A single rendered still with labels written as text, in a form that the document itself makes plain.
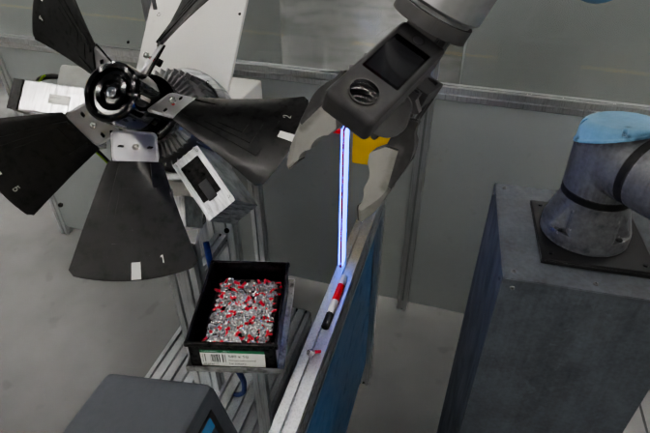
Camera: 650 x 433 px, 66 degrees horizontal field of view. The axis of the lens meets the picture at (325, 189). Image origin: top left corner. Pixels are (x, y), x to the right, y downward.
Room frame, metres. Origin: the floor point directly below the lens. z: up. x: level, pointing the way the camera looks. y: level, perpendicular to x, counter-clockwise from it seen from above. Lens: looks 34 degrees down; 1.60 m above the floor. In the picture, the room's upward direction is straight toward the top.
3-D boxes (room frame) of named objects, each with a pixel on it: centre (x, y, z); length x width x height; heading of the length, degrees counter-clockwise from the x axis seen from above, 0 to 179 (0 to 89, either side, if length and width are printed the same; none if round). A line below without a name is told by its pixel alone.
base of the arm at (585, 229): (0.72, -0.48, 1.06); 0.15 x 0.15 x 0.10
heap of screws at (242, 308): (0.67, 0.16, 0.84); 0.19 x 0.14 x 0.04; 178
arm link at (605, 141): (0.72, -0.48, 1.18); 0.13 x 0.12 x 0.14; 24
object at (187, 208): (0.91, 0.33, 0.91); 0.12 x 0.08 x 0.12; 163
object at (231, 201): (0.91, 0.24, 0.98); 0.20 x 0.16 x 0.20; 163
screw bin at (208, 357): (0.67, 0.16, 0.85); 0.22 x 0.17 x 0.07; 178
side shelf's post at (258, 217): (1.45, 0.25, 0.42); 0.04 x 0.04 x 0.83; 73
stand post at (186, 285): (1.03, 0.39, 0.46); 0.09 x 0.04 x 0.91; 73
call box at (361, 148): (1.07, -0.13, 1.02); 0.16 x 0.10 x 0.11; 163
